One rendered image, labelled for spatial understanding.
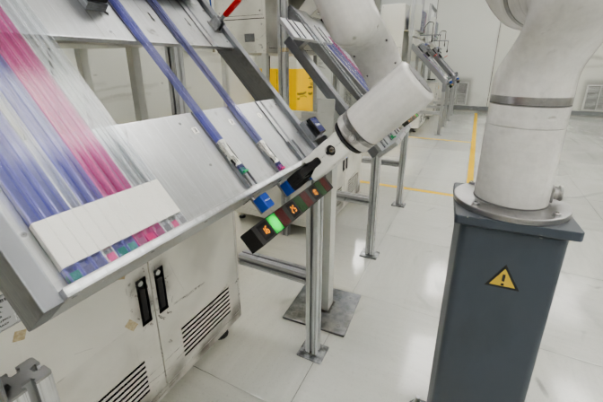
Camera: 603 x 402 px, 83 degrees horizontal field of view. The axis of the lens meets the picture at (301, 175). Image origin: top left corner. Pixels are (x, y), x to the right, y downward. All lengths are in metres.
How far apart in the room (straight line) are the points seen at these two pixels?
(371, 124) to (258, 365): 0.93
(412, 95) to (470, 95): 7.66
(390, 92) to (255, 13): 1.39
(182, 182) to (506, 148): 0.54
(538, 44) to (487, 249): 0.34
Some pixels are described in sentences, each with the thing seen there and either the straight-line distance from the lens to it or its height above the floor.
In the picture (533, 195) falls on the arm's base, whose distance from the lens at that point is 0.69.
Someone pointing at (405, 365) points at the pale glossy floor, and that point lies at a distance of 1.33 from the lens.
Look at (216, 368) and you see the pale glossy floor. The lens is 1.31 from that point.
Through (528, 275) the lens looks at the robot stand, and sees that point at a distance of 0.72.
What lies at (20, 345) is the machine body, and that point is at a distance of 0.84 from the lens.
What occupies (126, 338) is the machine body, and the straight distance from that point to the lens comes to 0.99.
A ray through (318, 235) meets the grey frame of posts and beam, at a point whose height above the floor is 0.46.
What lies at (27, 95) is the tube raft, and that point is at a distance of 0.58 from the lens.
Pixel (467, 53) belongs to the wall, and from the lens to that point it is 8.23.
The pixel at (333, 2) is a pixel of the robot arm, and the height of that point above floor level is 1.04.
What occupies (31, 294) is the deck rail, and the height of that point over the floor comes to 0.74.
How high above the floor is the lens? 0.95
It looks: 18 degrees down
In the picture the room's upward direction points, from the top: straight up
